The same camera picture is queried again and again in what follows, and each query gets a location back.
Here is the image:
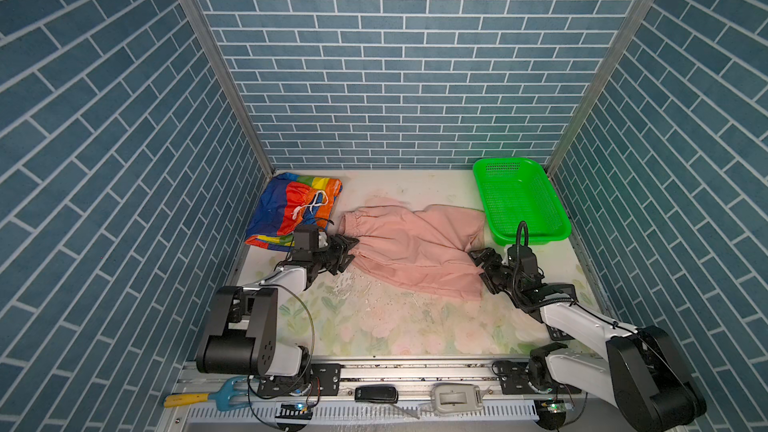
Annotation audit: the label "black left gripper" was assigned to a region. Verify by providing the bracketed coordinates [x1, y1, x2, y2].
[310, 233, 358, 275]

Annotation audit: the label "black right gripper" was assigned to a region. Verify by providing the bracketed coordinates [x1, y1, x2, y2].
[469, 246, 522, 296]

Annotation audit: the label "pink cloth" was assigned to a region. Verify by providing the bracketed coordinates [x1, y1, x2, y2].
[337, 205, 485, 301]

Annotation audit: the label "colourful striped shorts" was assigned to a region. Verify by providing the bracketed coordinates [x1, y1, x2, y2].
[245, 172, 343, 252]

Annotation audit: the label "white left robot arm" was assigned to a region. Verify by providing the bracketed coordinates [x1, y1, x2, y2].
[195, 225, 359, 378]

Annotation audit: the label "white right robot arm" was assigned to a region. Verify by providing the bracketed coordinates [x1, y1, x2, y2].
[469, 244, 707, 431]

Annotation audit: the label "green plastic basket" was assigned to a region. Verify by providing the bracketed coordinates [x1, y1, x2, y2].
[472, 158, 572, 246]

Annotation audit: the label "black calculator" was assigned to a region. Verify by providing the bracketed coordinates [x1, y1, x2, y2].
[546, 325, 572, 342]

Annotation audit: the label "black car key fob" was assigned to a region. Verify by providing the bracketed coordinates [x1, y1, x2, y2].
[354, 385, 399, 405]

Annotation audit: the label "right green lit circuit board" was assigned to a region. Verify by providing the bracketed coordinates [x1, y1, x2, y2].
[534, 399, 574, 431]

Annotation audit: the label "green lit circuit board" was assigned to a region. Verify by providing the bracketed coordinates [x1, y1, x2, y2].
[534, 399, 574, 431]
[274, 403, 314, 432]

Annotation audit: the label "left green lit circuit board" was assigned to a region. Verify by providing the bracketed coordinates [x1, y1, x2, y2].
[274, 403, 314, 432]

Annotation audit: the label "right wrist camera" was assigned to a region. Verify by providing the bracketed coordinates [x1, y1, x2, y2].
[508, 221, 538, 275]

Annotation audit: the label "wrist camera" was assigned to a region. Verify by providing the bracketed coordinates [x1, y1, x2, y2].
[293, 224, 322, 252]
[508, 221, 538, 275]

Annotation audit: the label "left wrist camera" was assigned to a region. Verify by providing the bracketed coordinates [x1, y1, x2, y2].
[293, 224, 322, 252]

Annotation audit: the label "blue yellow handled tool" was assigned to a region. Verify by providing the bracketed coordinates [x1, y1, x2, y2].
[163, 376, 249, 412]

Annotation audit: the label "aluminium right corner post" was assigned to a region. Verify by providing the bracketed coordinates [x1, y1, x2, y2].
[545, 0, 654, 178]

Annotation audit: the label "aluminium corner post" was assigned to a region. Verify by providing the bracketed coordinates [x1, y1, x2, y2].
[545, 0, 654, 178]
[178, 0, 275, 177]

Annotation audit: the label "aluminium left corner post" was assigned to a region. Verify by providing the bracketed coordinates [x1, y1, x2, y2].
[178, 0, 275, 177]

